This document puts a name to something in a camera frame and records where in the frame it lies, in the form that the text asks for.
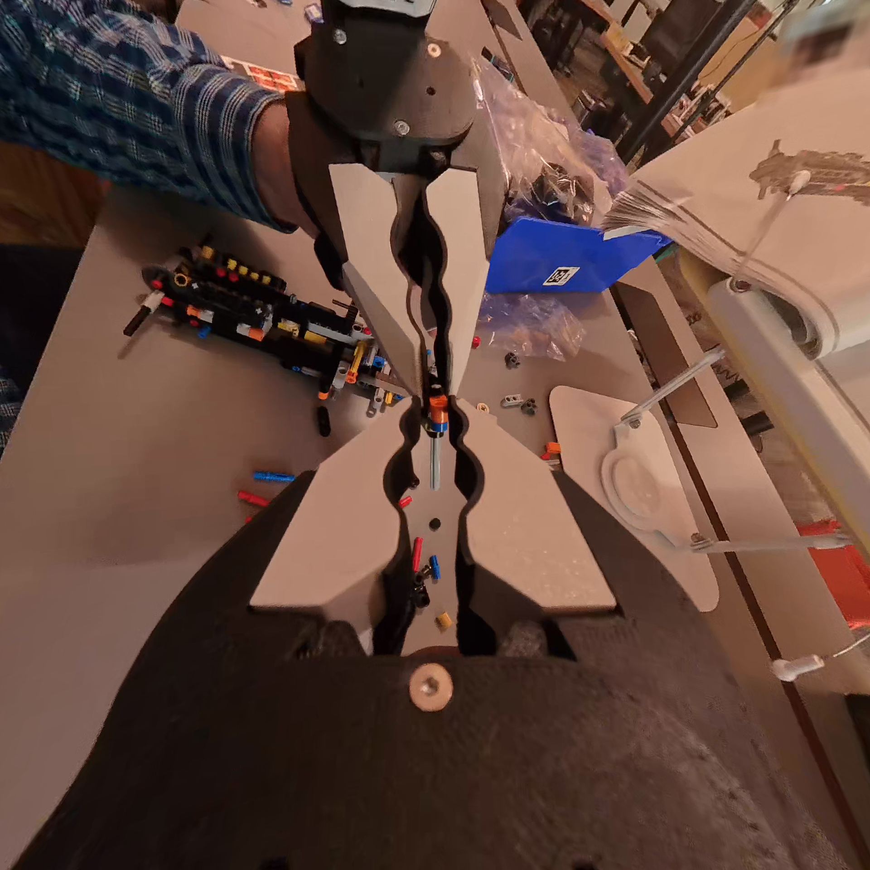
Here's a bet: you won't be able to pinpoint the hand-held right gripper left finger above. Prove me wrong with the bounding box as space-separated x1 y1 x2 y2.
249 396 422 655

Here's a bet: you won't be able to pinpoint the lego sticker sheet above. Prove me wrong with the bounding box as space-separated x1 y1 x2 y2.
224 58 303 89

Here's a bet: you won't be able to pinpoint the person's left hand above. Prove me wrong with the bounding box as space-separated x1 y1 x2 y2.
253 101 322 237

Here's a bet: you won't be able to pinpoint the empty clear plastic bag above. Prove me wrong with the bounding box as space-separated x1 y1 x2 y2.
476 292 585 361

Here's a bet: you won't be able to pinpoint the black metal post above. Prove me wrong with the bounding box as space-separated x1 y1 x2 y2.
615 0 762 164

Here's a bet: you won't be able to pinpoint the blue labelled parts bin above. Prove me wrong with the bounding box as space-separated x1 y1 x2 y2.
486 216 670 295

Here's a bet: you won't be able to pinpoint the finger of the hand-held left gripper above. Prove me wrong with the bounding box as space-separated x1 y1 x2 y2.
423 170 492 396
328 163 428 398

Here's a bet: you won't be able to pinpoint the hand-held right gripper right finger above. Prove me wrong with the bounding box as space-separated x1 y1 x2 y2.
449 396 617 655

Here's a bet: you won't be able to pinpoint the lego instruction booklet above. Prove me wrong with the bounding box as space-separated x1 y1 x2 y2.
601 68 870 361

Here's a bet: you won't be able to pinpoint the partly built lego chassis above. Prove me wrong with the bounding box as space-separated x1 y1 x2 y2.
122 234 412 419

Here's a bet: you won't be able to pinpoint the small black lego assembly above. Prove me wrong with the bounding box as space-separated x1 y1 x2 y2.
423 381 451 492

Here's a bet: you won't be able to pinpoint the clear bags of lego pieces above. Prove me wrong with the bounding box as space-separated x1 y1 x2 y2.
472 58 633 225

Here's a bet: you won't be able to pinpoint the white book stand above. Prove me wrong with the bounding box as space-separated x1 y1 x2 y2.
549 272 870 681

